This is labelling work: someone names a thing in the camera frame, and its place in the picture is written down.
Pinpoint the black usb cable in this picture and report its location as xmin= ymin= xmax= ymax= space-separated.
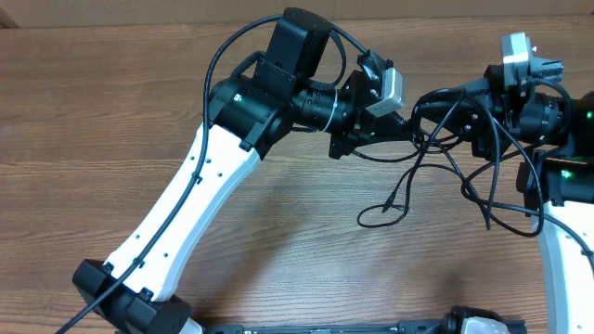
xmin=352 ymin=129 xmax=465 ymax=229
xmin=410 ymin=87 xmax=547 ymax=238

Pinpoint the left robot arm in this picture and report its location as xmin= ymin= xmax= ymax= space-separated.
xmin=72 ymin=7 xmax=412 ymax=333

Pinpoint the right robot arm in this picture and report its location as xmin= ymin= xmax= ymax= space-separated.
xmin=412 ymin=60 xmax=593 ymax=333

